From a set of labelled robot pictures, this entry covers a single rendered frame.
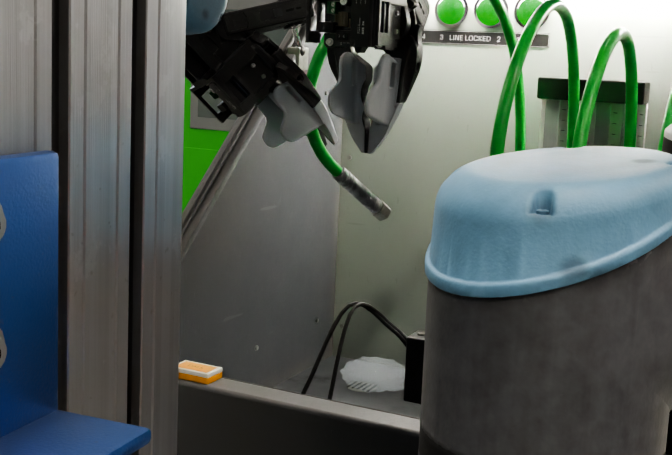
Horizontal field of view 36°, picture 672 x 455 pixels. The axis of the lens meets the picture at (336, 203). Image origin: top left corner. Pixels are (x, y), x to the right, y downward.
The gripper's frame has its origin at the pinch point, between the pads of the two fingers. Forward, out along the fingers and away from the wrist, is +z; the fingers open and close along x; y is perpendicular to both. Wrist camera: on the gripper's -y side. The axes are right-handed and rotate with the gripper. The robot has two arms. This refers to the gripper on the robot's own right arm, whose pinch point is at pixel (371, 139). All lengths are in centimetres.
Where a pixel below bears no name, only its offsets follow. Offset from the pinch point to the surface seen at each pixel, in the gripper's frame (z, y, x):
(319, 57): -7.2, -14.1, -13.2
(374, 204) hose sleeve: 9.8, -22.4, -9.5
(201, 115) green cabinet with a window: 21, -266, -199
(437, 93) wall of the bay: -2, -56, -15
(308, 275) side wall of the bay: 26, -47, -31
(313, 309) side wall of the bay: 31, -49, -31
